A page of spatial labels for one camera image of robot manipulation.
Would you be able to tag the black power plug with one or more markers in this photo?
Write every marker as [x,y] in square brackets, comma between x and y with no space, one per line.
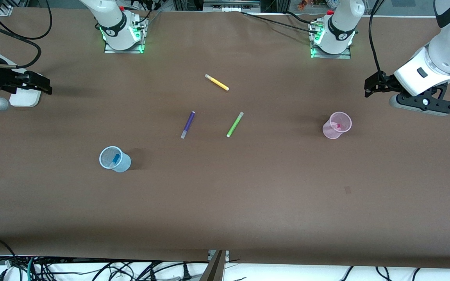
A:
[186,272]

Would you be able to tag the brown paper table cover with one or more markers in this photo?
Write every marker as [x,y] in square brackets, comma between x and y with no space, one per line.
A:
[225,203]

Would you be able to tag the green marker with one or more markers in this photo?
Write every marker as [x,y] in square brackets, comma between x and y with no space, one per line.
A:
[235,124]

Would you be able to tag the blue marker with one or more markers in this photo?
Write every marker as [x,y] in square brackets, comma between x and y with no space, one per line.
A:
[115,159]

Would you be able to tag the aluminium corner bracket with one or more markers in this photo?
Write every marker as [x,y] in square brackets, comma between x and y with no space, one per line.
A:
[5,8]

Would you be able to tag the translucent pink cup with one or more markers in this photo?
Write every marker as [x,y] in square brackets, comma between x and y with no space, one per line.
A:
[330,130]

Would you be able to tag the yellow marker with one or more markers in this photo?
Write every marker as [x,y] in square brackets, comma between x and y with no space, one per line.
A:
[217,82]

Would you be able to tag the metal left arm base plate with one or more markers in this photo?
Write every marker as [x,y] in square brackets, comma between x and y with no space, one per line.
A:
[348,54]

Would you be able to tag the translucent blue cup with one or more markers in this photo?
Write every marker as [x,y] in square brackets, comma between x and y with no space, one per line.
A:
[121,164]

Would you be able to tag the purple marker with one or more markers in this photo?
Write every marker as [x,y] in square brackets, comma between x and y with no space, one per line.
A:
[187,124]

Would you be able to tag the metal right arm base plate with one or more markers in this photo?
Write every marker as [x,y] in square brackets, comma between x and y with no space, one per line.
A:
[141,43]

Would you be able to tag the white desk lamp stand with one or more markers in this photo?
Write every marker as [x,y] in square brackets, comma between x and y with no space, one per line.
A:
[25,99]

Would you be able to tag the small orange object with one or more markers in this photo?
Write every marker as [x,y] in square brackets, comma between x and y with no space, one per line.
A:
[302,4]

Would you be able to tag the aluminium frame post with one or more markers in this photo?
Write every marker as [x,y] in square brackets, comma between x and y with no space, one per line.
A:
[214,267]

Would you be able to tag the grey metal box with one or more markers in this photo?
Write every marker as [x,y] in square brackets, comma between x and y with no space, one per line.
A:
[231,4]

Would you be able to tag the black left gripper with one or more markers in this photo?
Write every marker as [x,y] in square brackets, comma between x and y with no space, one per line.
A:
[386,82]

